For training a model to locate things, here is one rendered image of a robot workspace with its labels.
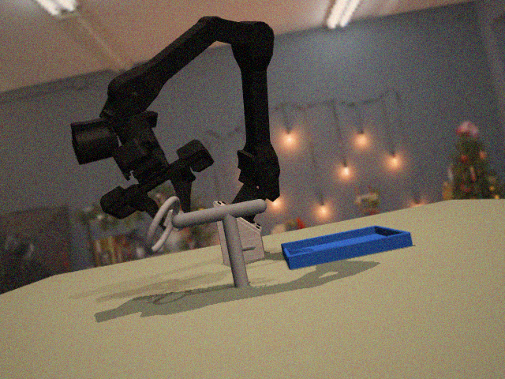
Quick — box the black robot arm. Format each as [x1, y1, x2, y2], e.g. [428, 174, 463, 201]
[70, 16, 280, 204]

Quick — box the grey metal ring with small tab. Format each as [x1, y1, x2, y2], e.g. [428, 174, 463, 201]
[144, 197, 184, 254]

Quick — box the grey metal cross-bar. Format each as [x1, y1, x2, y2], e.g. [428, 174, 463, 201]
[171, 199, 267, 287]

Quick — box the blue tray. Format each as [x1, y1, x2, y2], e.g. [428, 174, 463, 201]
[281, 226, 413, 270]

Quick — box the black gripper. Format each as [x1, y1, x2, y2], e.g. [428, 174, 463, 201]
[100, 139, 214, 220]

